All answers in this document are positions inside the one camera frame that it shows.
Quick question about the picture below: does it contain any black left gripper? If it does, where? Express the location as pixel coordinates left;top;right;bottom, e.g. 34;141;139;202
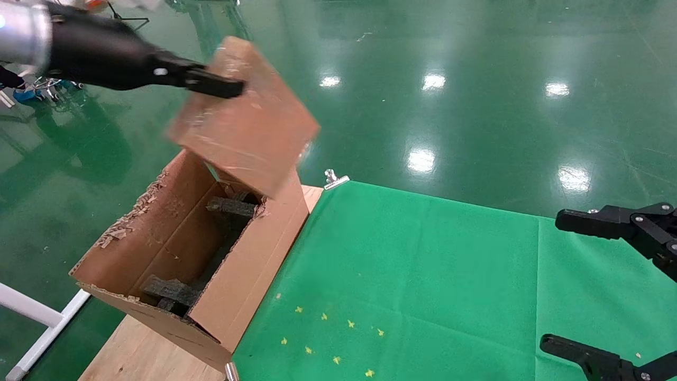
47;6;245;99

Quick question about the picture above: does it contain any black foam block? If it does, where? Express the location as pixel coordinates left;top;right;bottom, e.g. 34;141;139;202
205;192;262;223
142;275;203;317

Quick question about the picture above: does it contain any small taped cardboard box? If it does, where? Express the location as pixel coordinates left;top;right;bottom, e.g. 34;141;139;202
167;36;322;201

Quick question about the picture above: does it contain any large open cardboard carton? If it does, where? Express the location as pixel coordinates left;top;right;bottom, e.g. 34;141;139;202
69;149;311;372

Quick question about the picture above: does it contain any green table cloth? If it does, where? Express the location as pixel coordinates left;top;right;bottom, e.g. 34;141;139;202
233;180;677;381

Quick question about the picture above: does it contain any white metal floor frame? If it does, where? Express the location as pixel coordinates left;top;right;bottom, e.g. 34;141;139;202
0;282;92;381

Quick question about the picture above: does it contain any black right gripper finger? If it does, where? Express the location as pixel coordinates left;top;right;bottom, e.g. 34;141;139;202
539;333;677;381
554;202;677;282

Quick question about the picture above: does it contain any black tripod stand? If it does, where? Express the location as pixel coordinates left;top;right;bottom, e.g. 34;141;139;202
103;0;151;33

